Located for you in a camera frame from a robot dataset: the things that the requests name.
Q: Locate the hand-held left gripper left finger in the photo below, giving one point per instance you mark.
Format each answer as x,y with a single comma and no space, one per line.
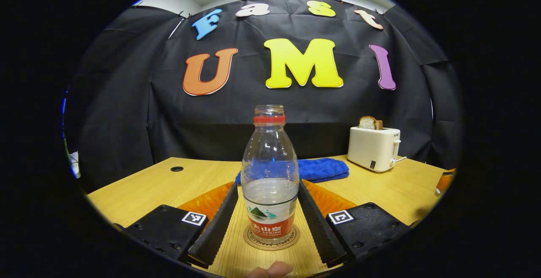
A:
219,227

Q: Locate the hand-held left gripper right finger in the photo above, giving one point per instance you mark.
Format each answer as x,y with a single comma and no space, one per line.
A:
315,223

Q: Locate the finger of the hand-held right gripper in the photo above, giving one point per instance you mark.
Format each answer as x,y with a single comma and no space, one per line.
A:
447,181

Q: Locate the white ceramic teacup lid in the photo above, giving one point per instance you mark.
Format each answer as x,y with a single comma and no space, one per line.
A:
438,192

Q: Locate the round wooden coaster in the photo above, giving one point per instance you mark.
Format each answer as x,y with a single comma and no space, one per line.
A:
252,244

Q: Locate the clear plastic water bottle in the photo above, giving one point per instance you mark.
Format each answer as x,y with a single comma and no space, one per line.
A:
270,193

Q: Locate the blue folded towel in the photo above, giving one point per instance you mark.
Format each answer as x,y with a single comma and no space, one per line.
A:
323,169

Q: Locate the white toaster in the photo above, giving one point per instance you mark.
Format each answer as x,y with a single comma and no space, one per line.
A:
372,149

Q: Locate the bread slice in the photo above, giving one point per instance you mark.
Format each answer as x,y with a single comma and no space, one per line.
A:
368,123

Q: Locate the black backdrop cloth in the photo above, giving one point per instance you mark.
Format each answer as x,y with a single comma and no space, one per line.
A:
169,121

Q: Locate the white side table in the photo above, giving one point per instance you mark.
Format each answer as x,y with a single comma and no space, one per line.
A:
75,164

